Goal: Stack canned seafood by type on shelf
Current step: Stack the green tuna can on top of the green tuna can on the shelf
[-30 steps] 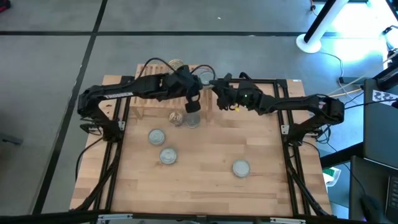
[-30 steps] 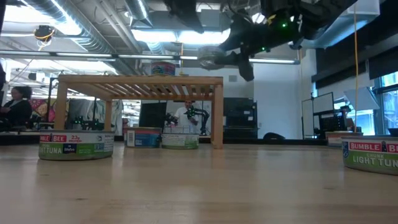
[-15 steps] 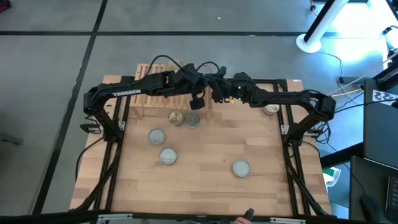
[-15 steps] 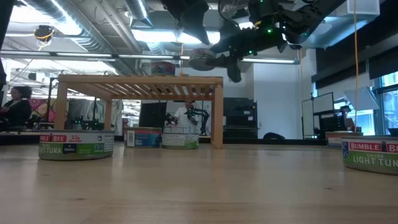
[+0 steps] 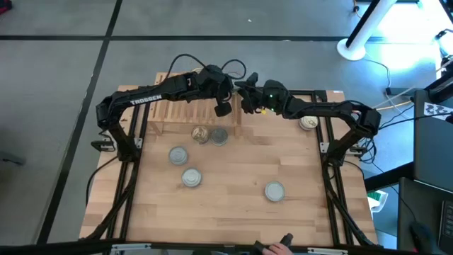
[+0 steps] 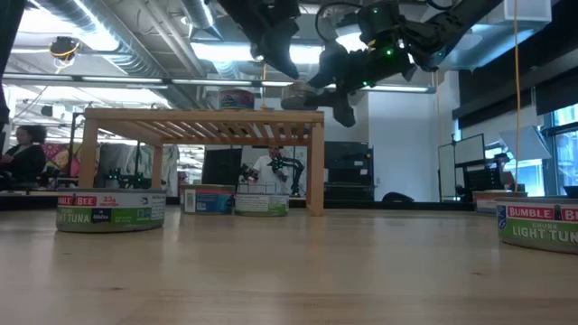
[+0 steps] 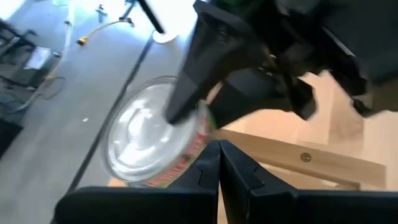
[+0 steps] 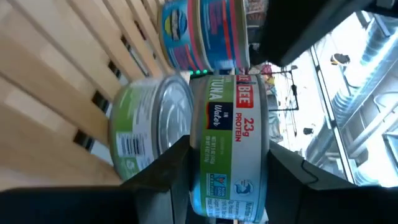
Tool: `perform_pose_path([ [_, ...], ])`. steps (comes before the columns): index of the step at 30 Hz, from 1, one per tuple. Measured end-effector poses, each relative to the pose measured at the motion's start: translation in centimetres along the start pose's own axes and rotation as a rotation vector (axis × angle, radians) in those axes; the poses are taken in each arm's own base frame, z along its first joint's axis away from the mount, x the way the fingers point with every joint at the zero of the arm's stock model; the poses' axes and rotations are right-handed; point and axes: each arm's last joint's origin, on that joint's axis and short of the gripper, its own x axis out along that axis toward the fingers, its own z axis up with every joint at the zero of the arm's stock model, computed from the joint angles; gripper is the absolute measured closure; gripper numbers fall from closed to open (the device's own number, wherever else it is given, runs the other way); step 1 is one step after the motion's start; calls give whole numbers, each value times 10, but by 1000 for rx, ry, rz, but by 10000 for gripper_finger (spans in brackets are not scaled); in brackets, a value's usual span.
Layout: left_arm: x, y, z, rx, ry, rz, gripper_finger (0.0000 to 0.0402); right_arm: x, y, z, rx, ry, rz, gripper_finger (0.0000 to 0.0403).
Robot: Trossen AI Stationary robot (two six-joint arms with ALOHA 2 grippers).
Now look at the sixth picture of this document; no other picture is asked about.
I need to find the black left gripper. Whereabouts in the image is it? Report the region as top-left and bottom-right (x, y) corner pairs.
(216, 0), (302, 80)

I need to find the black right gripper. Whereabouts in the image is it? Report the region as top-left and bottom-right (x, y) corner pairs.
(280, 0), (416, 128)

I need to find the Wild Planet gold-lidded can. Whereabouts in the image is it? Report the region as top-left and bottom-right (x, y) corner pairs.
(471, 190), (528, 214)
(218, 88), (256, 111)
(179, 183), (237, 216)

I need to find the wooden slatted shelf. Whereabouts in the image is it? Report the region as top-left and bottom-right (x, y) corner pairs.
(75, 107), (326, 217)

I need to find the bright ceiling light panel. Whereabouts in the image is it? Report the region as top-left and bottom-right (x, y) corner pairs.
(189, 31), (376, 64)

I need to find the long ceiling tube light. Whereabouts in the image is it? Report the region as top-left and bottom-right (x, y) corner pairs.
(171, 79), (297, 88)
(368, 83), (435, 94)
(0, 73), (171, 90)

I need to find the black storage cabinet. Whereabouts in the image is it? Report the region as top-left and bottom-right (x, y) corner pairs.
(323, 140), (376, 203)

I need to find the person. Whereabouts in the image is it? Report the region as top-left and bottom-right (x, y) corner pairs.
(0, 124), (47, 190)
(249, 144), (290, 195)

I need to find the black panel screen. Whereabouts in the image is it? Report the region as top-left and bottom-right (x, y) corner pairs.
(201, 146), (244, 186)

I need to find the white board panel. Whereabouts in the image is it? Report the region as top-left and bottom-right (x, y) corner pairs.
(436, 142), (457, 202)

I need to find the computer monitor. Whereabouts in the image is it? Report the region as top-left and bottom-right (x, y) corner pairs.
(453, 133), (487, 166)

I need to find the white lamp shade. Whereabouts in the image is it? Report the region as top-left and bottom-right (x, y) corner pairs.
(499, 125), (553, 162)

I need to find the small robot with green lights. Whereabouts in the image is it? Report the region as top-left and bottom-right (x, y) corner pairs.
(101, 167), (153, 190)

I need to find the window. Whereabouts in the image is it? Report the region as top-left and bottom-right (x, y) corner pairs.
(539, 102), (578, 198)

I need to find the silver ventilation duct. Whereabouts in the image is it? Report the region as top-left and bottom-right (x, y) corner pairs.
(26, 0), (209, 109)

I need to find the black wire mesh rack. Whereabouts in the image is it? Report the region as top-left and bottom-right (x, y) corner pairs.
(463, 164), (505, 193)

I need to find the pale ceiling air duct box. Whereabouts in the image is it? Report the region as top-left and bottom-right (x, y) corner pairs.
(437, 0), (553, 71)

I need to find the yellow hanging cable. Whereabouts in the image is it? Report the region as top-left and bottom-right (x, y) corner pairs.
(512, 0), (522, 193)

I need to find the black yellow ceiling cord reel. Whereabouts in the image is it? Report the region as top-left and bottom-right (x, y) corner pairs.
(48, 35), (81, 62)

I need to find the colourful patterned wall hanging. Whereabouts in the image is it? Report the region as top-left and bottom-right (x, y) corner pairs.
(42, 142), (85, 180)

